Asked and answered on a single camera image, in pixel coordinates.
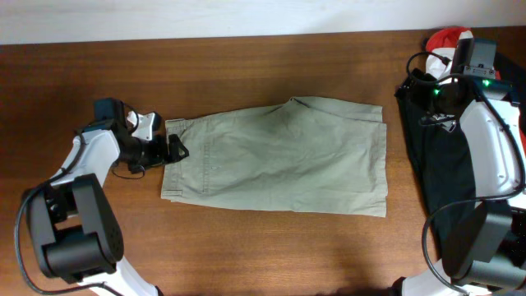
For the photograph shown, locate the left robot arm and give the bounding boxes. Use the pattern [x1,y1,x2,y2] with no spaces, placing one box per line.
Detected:
[14,98,189,296]

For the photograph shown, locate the red garment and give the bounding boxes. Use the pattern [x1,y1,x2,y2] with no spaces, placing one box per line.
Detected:
[424,26,473,52]

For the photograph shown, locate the khaki shorts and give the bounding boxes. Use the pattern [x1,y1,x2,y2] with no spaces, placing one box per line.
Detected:
[161,96,388,217]

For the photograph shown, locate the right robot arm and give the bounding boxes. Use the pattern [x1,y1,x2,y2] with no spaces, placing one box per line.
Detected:
[394,38,525,295]

